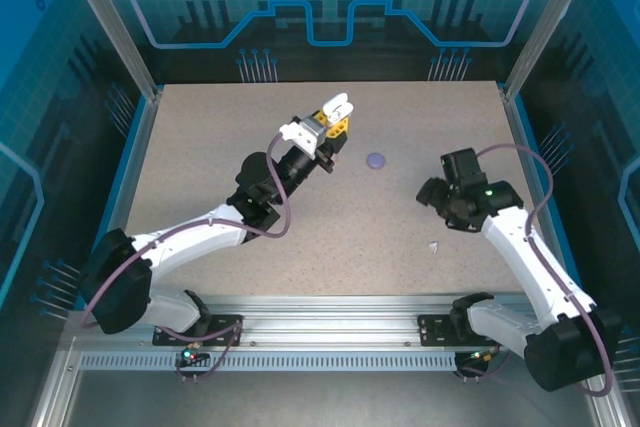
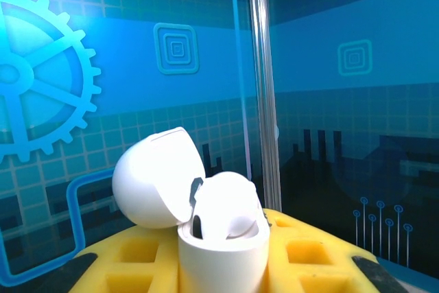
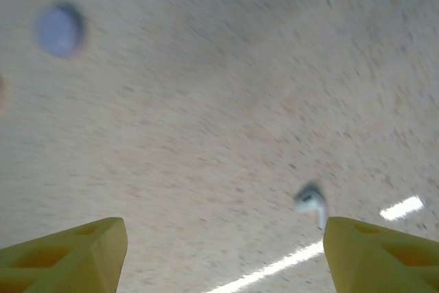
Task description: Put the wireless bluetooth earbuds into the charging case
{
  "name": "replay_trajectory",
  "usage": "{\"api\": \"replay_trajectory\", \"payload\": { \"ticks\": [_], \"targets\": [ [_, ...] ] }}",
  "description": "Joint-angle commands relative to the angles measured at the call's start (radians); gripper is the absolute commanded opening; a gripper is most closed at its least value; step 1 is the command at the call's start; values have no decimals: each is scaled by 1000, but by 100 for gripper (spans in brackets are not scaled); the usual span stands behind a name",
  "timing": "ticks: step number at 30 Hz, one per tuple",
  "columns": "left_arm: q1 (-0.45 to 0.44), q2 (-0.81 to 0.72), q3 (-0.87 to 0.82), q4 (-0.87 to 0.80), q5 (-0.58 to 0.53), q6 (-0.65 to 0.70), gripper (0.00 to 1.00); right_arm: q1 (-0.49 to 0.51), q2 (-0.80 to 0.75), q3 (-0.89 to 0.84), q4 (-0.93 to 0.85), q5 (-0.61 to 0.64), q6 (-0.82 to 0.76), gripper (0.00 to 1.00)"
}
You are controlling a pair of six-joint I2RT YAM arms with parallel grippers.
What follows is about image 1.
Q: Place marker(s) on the white earbud charging case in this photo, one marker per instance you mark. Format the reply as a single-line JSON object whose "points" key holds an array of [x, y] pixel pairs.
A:
{"points": [[337, 102]]}

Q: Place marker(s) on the purple earbud charging case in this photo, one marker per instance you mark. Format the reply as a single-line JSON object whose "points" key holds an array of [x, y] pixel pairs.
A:
{"points": [[375, 161]]}

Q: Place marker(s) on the white earbud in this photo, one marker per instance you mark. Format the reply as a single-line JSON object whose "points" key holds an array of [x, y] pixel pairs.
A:
{"points": [[434, 246]]}

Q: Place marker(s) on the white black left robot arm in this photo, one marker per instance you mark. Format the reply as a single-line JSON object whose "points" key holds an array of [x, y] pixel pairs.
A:
{"points": [[190, 239]]}

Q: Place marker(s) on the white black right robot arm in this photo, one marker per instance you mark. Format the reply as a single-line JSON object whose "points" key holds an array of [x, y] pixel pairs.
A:
{"points": [[515, 242]]}

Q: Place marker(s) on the clear blue printed back panel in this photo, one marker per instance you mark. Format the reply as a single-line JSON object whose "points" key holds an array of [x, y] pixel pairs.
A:
{"points": [[300, 62]]}

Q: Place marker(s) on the blue printed side panel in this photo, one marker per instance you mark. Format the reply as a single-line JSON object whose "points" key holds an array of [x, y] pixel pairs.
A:
{"points": [[40, 147], [600, 122]]}

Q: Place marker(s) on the small connector board with LEDs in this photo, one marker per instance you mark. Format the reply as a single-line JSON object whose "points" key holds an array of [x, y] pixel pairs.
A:
{"points": [[477, 357], [192, 358]]}

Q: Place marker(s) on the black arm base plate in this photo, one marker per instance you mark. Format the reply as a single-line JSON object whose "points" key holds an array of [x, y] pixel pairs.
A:
{"points": [[432, 329], [230, 322]]}

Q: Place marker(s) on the aluminium mounting rail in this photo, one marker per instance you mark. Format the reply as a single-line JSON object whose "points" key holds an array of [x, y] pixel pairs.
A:
{"points": [[325, 317]]}

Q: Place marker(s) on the aluminium frame post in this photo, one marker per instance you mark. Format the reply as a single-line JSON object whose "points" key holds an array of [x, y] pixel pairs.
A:
{"points": [[545, 22], [116, 22]]}

